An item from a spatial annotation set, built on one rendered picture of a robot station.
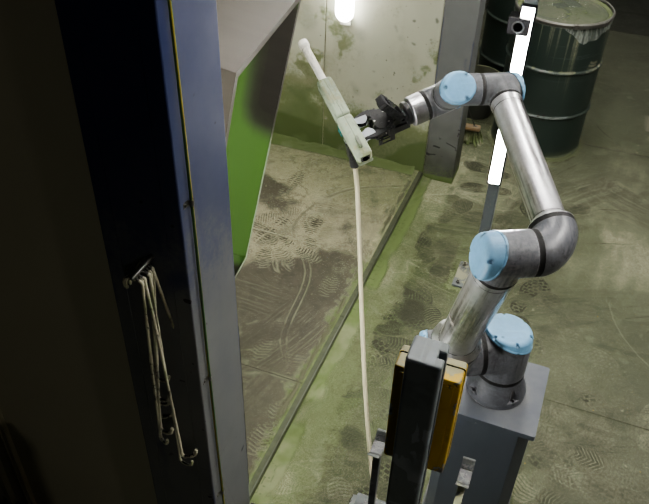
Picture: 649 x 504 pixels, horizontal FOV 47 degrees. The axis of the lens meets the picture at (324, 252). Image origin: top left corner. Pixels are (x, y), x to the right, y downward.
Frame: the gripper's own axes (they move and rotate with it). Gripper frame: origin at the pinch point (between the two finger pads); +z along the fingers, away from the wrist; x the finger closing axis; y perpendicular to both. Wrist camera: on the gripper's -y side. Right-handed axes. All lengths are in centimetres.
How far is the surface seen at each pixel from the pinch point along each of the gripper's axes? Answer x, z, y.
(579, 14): 121, -189, 162
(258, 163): 42, 23, 58
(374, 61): 138, -67, 151
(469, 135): 115, -120, 228
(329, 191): 96, -17, 191
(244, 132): 50, 23, 46
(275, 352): -1, 47, 135
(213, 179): -41, 40, -65
